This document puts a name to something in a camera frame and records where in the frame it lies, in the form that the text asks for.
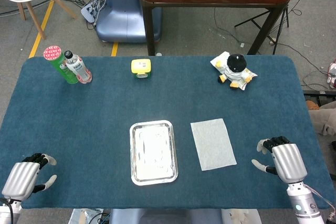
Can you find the green tub yellow lid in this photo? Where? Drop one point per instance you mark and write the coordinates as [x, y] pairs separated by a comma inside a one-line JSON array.
[[141, 66]]

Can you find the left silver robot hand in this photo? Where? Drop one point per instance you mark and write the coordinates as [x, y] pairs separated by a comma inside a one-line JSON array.
[[21, 179]]

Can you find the beige cloth bundle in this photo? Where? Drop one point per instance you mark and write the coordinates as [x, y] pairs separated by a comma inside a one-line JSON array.
[[324, 120]]

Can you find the black tripod stand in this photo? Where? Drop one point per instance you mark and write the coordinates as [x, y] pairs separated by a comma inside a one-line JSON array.
[[282, 22]]

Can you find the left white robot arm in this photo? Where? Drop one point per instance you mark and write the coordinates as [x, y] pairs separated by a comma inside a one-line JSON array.
[[6, 212]]

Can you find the silver plastic bag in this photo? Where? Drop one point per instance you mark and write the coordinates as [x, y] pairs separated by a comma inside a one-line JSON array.
[[81, 216]]

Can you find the grey-blue robot torso base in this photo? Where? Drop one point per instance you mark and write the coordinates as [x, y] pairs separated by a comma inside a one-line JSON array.
[[162, 216]]

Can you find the green chips can red lid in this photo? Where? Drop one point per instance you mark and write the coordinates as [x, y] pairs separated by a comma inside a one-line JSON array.
[[59, 65]]

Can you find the black white plush toy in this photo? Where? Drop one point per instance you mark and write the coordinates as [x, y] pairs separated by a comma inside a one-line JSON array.
[[218, 60]]

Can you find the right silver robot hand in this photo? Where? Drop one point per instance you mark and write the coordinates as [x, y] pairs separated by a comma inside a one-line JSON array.
[[287, 161]]

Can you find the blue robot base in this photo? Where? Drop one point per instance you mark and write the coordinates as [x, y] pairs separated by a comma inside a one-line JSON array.
[[123, 16]]

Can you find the black plush doll white shirt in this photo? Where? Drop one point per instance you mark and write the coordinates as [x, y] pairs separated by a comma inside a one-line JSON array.
[[235, 66]]

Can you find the white power strip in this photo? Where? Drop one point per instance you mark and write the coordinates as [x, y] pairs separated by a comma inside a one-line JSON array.
[[89, 11]]

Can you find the blue felt table cloth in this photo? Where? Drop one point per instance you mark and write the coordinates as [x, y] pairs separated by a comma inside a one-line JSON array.
[[105, 108]]

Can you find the stainless steel tray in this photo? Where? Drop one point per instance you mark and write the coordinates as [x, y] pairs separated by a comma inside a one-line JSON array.
[[153, 153]]

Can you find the clear drink bottle black cap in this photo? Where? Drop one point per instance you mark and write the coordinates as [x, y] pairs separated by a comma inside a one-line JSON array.
[[77, 68]]

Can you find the red white object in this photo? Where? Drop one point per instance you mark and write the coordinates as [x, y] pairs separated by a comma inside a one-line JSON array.
[[333, 73]]

